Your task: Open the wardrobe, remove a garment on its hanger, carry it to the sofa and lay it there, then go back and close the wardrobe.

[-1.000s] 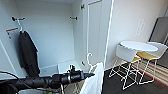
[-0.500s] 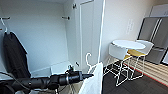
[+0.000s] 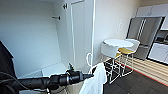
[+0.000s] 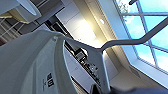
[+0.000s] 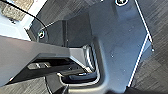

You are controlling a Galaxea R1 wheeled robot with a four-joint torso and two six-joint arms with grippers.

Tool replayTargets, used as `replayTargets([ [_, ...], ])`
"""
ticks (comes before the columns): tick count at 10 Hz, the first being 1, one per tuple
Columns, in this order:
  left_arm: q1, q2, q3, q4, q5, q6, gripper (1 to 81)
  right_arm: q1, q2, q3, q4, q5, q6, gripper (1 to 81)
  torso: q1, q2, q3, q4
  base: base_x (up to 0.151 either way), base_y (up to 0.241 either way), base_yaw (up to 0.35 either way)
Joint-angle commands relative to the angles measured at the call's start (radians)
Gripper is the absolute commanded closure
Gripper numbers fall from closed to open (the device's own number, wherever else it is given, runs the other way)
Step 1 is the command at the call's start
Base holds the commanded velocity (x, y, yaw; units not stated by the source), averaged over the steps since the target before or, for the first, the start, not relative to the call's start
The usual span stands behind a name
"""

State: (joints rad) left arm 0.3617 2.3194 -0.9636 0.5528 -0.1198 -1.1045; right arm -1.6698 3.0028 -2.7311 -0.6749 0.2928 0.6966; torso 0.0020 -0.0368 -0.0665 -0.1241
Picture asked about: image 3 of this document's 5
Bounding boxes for white upper kitchen cabinets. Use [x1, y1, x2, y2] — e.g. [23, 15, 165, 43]
[134, 3, 168, 19]

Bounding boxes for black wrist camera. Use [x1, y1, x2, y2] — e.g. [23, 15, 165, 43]
[67, 63, 75, 73]

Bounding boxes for round white table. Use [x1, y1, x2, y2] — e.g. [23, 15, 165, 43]
[103, 38, 135, 68]

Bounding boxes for black wardrobe hook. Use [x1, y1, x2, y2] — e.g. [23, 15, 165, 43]
[51, 15, 62, 21]

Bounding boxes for yellow bar stool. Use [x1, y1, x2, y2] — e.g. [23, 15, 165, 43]
[117, 47, 136, 78]

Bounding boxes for white wardrobe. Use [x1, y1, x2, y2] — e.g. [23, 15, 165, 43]
[0, 0, 98, 94]

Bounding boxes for white kitchen counter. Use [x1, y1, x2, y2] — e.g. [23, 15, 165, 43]
[146, 41, 168, 64]

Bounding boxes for white clothes hanger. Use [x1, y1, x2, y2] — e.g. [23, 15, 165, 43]
[85, 51, 97, 77]

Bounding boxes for white inner shelf unit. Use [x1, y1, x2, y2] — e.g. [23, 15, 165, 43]
[19, 61, 73, 94]

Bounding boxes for small dark door hinge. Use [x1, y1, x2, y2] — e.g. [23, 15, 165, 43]
[62, 2, 69, 10]

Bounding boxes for white shirt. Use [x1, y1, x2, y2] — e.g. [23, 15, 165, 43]
[78, 62, 108, 94]

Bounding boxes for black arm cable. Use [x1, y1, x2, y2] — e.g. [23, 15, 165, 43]
[0, 71, 68, 94]

